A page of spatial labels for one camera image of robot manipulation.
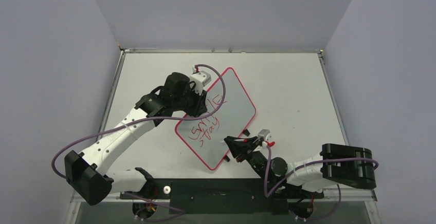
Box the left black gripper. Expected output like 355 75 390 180
173 84 206 118

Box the red capped whiteboard marker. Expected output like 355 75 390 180
223 138 247 144

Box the pink framed whiteboard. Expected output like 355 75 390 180
175 67 257 171

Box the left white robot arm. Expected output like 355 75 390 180
64 71 211 206

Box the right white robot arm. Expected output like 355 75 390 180
223 135 379 197

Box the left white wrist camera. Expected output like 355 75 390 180
189 66 211 95

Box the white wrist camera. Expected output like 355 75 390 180
257 129 275 147
189 66 211 95

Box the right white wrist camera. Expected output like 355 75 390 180
257 129 275 147

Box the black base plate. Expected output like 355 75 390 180
120 178 324 214

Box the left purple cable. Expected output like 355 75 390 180
51 64 227 179

